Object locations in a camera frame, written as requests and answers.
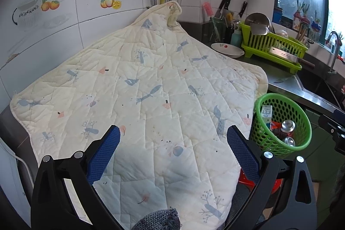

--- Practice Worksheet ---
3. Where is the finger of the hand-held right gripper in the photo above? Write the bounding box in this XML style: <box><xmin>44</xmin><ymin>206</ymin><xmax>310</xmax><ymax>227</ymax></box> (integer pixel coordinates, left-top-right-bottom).
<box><xmin>318</xmin><ymin>114</ymin><xmax>345</xmax><ymax>137</ymax></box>

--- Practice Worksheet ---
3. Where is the metal spatula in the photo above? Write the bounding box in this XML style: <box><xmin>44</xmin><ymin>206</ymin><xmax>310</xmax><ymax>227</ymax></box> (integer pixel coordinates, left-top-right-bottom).
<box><xmin>249</xmin><ymin>22</ymin><xmax>268</xmax><ymax>36</ymax></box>

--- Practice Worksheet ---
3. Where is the green plastic basket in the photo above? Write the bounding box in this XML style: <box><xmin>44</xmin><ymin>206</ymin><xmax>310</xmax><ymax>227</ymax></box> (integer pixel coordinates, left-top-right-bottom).
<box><xmin>252</xmin><ymin>92</ymin><xmax>312</xmax><ymax>158</ymax></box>

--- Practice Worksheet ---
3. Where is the metal bowl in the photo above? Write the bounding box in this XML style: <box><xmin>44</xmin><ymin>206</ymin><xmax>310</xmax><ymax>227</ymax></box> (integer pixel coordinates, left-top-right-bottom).
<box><xmin>244</xmin><ymin>13</ymin><xmax>273</xmax><ymax>35</ymax></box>

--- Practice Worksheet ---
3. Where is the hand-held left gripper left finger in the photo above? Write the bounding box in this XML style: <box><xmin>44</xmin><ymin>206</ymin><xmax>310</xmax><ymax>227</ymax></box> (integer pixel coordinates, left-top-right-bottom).
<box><xmin>30</xmin><ymin>125</ymin><xmax>121</xmax><ymax>230</ymax></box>

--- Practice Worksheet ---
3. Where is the metal faucet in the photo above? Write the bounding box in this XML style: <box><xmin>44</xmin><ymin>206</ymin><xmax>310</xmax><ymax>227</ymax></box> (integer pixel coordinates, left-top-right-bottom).
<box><xmin>327</xmin><ymin>31</ymin><xmax>341</xmax><ymax>74</ymax></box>

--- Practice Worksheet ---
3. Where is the pink brush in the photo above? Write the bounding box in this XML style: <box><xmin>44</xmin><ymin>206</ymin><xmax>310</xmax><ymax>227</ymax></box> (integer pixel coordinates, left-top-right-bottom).
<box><xmin>202</xmin><ymin>2</ymin><xmax>220</xmax><ymax>42</ymax></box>

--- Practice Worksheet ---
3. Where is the teal bottle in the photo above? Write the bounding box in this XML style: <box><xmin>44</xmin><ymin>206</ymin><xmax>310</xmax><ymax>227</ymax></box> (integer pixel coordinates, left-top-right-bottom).
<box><xmin>230</xmin><ymin>29</ymin><xmax>242</xmax><ymax>47</ymax></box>

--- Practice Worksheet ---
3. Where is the white bowl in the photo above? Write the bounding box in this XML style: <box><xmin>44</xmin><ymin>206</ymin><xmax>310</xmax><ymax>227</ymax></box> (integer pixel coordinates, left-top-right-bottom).
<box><xmin>211</xmin><ymin>43</ymin><xmax>245</xmax><ymax>59</ymax></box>

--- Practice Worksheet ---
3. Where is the cream quilted blanket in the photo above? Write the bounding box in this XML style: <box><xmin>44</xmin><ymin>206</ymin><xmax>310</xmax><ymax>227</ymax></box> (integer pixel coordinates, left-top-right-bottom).
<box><xmin>9</xmin><ymin>1</ymin><xmax>268</xmax><ymax>230</ymax></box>

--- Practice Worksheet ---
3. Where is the cleaver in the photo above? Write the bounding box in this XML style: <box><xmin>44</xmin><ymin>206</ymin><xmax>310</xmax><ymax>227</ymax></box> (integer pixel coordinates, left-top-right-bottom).
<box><xmin>269</xmin><ymin>47</ymin><xmax>315</xmax><ymax>68</ymax></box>

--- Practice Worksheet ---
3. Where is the person's left hand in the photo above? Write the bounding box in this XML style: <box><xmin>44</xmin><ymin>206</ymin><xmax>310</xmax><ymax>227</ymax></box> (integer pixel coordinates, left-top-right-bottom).
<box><xmin>132</xmin><ymin>208</ymin><xmax>180</xmax><ymax>230</ymax></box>

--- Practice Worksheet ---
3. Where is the red plastic stool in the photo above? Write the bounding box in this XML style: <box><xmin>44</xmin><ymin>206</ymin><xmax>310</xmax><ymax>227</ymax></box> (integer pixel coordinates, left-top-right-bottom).
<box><xmin>238</xmin><ymin>169</ymin><xmax>284</xmax><ymax>193</ymax></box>

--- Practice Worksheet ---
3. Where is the white blue milk carton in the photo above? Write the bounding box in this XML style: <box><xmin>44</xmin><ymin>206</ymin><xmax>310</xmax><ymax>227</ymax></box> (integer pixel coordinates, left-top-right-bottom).
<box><xmin>261</xmin><ymin>105</ymin><xmax>272</xmax><ymax>129</ymax></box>

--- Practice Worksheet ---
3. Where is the chopsticks holder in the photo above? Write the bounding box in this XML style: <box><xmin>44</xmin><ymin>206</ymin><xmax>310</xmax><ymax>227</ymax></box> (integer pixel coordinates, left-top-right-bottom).
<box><xmin>296</xmin><ymin>25</ymin><xmax>308</xmax><ymax>40</ymax></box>

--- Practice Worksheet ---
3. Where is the green cabinet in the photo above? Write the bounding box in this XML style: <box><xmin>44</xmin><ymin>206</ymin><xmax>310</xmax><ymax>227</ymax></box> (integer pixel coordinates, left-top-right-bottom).
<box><xmin>302</xmin><ymin>107</ymin><xmax>345</xmax><ymax>182</ymax></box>

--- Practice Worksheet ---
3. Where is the sprouting onion plant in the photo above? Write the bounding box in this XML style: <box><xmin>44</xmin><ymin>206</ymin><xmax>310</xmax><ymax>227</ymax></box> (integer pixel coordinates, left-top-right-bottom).
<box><xmin>292</xmin><ymin>0</ymin><xmax>310</xmax><ymax>31</ymax></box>
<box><xmin>310</xmin><ymin>10</ymin><xmax>322</xmax><ymax>39</ymax></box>

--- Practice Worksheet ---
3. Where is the red drink can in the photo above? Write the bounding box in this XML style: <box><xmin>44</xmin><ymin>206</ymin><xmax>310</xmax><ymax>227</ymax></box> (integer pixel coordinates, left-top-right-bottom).
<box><xmin>280</xmin><ymin>120</ymin><xmax>296</xmax><ymax>139</ymax></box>

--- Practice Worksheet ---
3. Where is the green dish rack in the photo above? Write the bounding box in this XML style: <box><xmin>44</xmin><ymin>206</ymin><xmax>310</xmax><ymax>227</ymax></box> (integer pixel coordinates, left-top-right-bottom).
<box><xmin>239</xmin><ymin>21</ymin><xmax>308</xmax><ymax>75</ymax></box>

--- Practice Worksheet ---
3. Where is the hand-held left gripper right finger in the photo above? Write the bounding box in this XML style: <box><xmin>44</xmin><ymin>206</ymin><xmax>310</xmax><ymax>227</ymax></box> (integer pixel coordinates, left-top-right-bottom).
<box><xmin>225</xmin><ymin>125</ymin><xmax>318</xmax><ymax>230</ymax></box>

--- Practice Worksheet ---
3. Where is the white cable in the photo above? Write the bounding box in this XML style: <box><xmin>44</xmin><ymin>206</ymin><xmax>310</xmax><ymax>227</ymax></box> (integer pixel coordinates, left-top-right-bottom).
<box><xmin>11</xmin><ymin>150</ymin><xmax>37</xmax><ymax>193</ymax></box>

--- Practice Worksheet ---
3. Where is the green glass jar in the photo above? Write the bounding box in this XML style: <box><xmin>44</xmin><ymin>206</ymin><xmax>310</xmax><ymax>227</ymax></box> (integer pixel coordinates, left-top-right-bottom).
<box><xmin>209</xmin><ymin>17</ymin><xmax>227</xmax><ymax>42</ymax></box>

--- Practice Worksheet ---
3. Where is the steel sink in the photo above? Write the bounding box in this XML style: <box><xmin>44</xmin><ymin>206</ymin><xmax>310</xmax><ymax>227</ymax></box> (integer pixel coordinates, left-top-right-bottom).
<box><xmin>296</xmin><ymin>68</ymin><xmax>345</xmax><ymax>106</ymax></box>

